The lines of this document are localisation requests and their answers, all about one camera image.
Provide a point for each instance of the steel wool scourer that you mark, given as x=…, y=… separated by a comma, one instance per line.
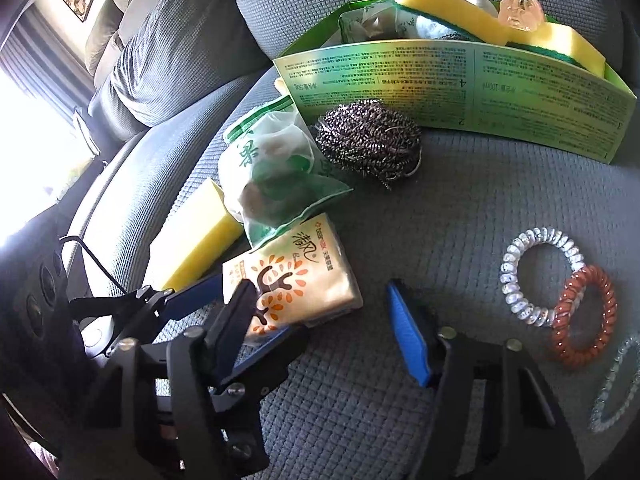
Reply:
x=370, y=140
x=452, y=35

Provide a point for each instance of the beige cushion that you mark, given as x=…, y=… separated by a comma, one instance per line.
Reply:
x=107, y=25

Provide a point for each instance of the grey curtain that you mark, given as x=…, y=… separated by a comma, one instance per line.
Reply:
x=35, y=60

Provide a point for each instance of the green cardboard box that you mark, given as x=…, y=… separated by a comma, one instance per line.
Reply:
x=450, y=90

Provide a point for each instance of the cream orange tissue packet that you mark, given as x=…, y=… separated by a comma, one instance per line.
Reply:
x=300, y=270

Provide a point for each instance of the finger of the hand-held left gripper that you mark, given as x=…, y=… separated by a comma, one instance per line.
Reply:
x=265, y=355
x=195, y=297

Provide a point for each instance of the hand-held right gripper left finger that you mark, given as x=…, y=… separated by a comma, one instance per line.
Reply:
x=235, y=320

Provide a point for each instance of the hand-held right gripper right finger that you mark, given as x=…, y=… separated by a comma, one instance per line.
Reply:
x=407, y=330

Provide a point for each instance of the green white sachet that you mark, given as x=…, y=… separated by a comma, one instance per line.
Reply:
x=270, y=175
x=360, y=25

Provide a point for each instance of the yellow green scrub sponge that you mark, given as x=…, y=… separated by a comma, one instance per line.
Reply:
x=200, y=240
x=560, y=42
x=440, y=2

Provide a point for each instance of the pink hair claw clip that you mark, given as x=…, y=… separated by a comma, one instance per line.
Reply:
x=520, y=10

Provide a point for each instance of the grey sofa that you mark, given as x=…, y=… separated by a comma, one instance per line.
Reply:
x=450, y=210

